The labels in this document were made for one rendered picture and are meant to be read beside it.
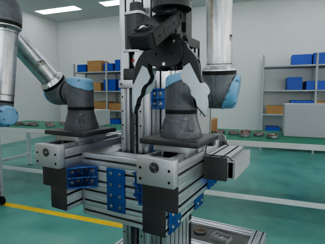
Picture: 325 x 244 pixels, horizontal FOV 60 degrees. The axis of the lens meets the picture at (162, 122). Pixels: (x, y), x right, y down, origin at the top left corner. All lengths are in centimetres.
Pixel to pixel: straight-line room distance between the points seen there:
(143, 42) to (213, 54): 55
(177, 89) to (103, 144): 52
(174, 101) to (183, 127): 9
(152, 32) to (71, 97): 89
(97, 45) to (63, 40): 120
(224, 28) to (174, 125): 36
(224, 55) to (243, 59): 602
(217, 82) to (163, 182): 37
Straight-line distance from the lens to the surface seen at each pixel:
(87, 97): 127
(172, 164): 86
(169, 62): 49
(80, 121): 127
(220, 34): 96
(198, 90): 47
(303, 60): 642
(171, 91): 99
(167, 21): 47
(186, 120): 98
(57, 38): 926
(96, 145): 131
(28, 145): 526
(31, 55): 132
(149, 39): 43
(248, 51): 699
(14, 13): 116
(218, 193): 301
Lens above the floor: 119
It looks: 6 degrees down
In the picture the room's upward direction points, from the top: straight up
